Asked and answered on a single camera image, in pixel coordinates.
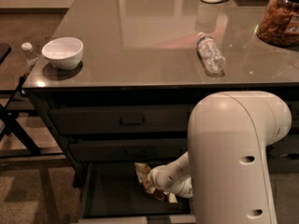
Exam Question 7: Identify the brown sea salt chip bag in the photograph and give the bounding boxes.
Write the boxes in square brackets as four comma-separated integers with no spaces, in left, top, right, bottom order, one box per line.
[135,162,178,203]

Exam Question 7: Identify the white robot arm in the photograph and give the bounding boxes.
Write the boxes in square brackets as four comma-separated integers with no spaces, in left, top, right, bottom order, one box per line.
[149,91,292,224]

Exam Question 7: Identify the top left drawer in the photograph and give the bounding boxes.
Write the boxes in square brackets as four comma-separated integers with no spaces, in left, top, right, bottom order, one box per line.
[49,105,193,134]

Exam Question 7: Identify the dark grey drawer cabinet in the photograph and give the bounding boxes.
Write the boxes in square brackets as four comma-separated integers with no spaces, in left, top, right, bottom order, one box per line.
[21,0,299,224]

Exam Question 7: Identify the middle left drawer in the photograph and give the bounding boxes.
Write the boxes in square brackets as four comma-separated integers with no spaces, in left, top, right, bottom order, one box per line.
[69,138,187,161]

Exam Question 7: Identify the open bottom left drawer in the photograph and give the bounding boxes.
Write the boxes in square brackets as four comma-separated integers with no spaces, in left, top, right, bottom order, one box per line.
[78,161,196,224]

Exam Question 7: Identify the bottom right drawer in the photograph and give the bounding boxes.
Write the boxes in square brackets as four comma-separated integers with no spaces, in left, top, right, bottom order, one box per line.
[268,159,299,174]

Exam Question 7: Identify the middle right drawer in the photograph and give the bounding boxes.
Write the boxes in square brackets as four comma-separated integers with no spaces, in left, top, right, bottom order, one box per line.
[268,134,299,159]

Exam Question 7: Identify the clear plastic water bottle lying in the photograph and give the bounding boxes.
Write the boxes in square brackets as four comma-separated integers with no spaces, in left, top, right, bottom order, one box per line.
[196,32,226,77]

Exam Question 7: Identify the white ceramic bowl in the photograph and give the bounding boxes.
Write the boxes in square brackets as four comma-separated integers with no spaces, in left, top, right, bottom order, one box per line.
[42,37,83,70]

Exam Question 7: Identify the small bottle with white cap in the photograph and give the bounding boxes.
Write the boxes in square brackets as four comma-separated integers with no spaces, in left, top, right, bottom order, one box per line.
[21,42,38,69]

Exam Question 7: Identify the black folding side table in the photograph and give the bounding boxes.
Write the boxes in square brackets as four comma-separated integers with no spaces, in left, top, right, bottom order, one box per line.
[0,42,64,159]

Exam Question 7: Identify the clear jar of snacks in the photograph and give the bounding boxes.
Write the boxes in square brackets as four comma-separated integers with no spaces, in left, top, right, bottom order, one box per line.
[257,0,299,47]

